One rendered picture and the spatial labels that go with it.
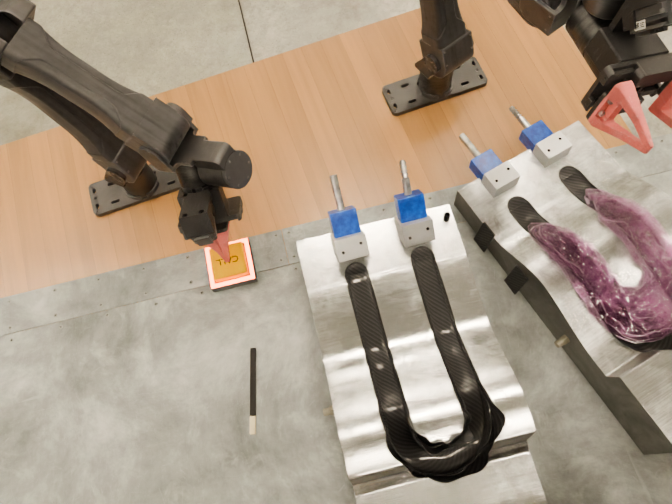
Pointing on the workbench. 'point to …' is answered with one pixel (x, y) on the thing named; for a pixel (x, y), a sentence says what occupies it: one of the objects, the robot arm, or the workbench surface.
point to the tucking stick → (252, 391)
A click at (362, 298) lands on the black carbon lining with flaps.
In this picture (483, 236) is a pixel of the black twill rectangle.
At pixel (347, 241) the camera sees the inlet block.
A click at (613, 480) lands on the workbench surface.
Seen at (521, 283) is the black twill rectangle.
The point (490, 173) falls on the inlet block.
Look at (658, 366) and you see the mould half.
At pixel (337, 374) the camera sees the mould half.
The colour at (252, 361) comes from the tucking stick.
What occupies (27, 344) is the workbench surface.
